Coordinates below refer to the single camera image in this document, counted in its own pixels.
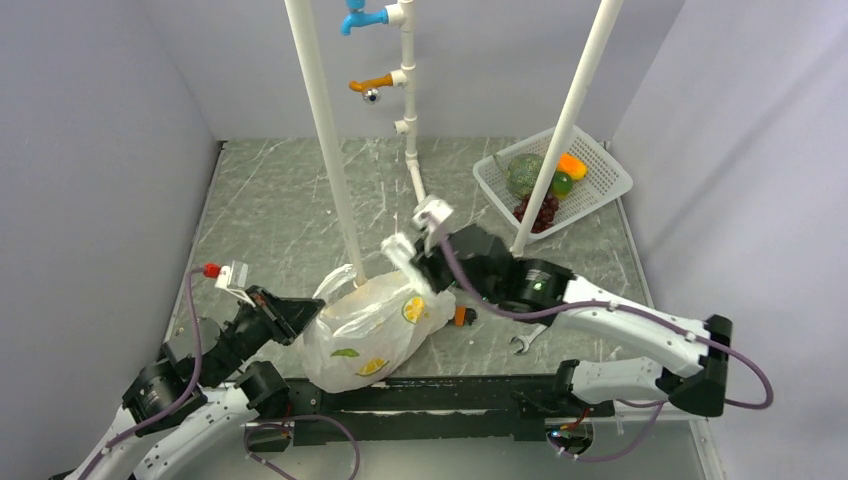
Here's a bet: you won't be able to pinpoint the orange hex key set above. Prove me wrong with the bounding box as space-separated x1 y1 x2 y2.
451 306 478 327

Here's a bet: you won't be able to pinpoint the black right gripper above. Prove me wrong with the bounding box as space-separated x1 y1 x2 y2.
411 224 501 303

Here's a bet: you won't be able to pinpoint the orange tap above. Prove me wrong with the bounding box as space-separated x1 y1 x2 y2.
348 74 394 94

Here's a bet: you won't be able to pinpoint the white pvc pipe frame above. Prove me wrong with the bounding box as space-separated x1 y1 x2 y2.
285 1 622 286

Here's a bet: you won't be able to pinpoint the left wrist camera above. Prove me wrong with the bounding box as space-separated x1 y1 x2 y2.
201 261 251 303

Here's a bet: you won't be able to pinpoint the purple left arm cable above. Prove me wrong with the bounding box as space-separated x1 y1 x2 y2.
78 264 361 480

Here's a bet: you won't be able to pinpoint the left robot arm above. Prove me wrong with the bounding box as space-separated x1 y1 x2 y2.
60 286 325 479

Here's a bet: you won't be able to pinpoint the silver wrench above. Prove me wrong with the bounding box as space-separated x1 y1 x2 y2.
509 324 548 355

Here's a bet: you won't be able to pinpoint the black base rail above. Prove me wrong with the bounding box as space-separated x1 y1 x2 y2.
249 374 615 452

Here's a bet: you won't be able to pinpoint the silver metal ball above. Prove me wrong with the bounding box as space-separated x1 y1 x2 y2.
362 88 381 105

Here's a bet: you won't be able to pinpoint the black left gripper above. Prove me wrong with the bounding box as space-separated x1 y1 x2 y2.
206 283 326 385

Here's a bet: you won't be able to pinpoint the white plastic basket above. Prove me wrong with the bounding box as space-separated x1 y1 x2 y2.
473 127 633 243

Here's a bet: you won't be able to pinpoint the blue tap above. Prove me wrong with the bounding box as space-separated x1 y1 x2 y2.
340 0 389 36

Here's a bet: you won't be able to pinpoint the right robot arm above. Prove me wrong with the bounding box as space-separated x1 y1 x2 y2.
407 225 733 418

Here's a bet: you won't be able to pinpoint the white printed plastic bag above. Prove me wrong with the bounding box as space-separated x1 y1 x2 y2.
294 234 457 393

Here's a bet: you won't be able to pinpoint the purple fake grapes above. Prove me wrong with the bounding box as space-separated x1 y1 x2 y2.
512 193 559 233

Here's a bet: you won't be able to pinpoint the green fake lime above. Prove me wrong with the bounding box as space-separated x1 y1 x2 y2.
549 171 575 199

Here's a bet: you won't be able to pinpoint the orange fake fruit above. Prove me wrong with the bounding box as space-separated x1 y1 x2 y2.
557 153 588 181

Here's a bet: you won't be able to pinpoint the green fake melon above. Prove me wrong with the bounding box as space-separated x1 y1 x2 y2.
505 153 544 199

